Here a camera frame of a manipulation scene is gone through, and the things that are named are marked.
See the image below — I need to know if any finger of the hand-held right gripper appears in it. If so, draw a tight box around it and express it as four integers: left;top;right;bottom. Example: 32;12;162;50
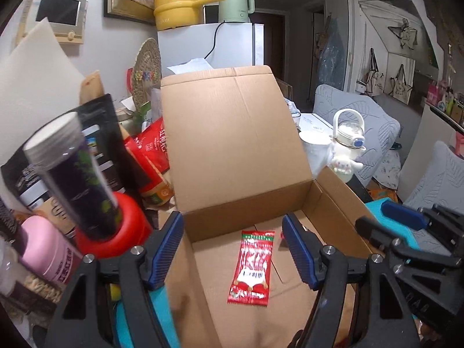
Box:
355;217;464;272
380;201;464;248

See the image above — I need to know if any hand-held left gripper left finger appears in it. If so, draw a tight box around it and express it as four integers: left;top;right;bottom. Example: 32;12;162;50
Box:
43;211;185;348

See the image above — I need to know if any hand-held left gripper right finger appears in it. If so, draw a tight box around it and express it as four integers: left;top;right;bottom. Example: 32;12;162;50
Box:
282;213;422;348

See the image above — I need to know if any red white snack packet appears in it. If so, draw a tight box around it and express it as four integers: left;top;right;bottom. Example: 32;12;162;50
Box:
227;230;276;307

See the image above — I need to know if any brown cardboard box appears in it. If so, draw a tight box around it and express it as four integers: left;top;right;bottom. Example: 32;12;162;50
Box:
159;65;385;348

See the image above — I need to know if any red round container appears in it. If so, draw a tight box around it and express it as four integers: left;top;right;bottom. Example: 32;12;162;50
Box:
74;191;153;260

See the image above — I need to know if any red snack bag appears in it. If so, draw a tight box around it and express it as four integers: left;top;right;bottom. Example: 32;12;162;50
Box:
125;116;175;208

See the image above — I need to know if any dark tube with white cap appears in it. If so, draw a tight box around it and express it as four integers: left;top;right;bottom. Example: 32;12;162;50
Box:
23;112;124;240

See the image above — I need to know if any pink bottle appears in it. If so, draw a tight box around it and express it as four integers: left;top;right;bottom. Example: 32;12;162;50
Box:
20;215;86;285

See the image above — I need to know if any row of small bottles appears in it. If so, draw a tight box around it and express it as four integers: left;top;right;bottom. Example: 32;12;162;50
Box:
426;76;464;126

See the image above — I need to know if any white flat box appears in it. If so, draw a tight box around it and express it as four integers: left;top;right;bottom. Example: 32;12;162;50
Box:
297;113;336;135

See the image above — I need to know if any black standing pouch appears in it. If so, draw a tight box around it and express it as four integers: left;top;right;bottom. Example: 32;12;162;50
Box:
0;93;153;233

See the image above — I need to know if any printed tote bag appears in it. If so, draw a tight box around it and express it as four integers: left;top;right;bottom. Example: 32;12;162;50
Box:
357;48;382;95
386;63;414;105

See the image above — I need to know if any clear bag of nuts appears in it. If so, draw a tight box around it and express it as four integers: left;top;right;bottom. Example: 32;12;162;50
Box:
0;270;63;316

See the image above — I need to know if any hanging clear plastic bag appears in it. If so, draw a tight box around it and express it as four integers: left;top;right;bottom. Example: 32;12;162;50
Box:
318;16;346;81

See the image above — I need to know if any brown paper bag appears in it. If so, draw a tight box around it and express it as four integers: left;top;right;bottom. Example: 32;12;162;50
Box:
80;70;104;106

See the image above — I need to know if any white paper sheet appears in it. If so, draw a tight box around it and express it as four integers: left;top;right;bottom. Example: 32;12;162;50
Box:
167;58;215;77

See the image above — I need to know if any round woven mat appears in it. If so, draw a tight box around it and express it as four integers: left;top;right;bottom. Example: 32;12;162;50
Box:
130;38;162;108

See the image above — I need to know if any white fridge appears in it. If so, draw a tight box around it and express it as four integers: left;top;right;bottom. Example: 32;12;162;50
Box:
157;22;265;79

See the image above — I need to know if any white foam board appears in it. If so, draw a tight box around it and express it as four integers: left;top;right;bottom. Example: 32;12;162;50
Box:
0;18;86;169

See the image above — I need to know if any yellow cooking pot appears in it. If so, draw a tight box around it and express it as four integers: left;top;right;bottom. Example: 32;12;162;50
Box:
153;0;227;32

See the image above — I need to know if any green electric kettle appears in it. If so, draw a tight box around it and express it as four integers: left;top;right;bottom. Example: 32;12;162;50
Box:
217;0;256;24

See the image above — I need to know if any black power cable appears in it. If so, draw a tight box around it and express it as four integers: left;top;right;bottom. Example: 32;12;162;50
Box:
204;22;226;61

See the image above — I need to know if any wall intercom panel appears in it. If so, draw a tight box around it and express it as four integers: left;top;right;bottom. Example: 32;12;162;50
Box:
16;0;88;45

